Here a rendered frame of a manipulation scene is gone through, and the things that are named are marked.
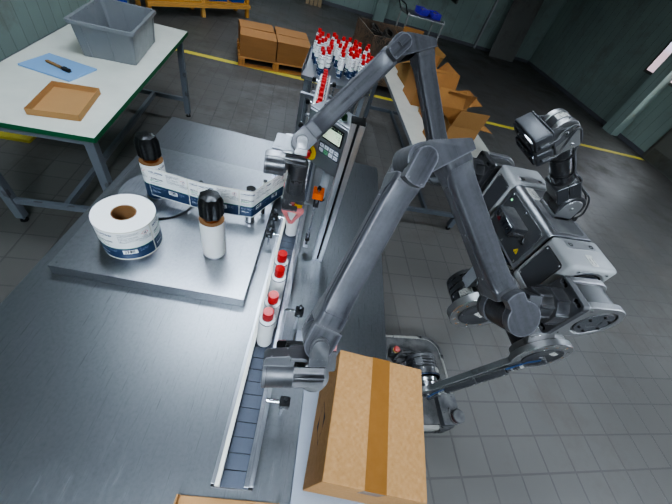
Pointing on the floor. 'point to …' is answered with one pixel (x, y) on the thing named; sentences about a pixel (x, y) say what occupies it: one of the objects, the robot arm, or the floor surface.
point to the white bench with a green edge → (10, 112)
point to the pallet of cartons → (271, 46)
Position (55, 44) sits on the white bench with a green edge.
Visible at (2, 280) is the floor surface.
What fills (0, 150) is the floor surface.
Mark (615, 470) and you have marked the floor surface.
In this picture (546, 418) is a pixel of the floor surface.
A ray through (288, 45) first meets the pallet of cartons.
